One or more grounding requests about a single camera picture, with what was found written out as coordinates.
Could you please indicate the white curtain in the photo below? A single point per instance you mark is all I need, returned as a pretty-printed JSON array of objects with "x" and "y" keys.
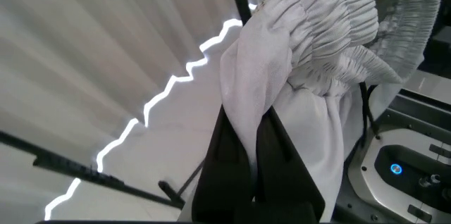
[{"x": 88, "y": 41}]

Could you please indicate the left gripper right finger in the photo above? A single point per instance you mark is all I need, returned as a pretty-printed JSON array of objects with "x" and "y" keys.
[{"x": 282, "y": 188}]

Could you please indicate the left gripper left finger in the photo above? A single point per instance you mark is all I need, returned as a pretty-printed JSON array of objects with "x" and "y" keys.
[{"x": 225, "y": 188}]

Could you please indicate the black clothes rack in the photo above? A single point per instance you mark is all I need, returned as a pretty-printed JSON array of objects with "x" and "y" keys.
[{"x": 70, "y": 167}]

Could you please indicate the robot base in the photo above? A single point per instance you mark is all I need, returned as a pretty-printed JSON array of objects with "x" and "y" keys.
[{"x": 405, "y": 167}]

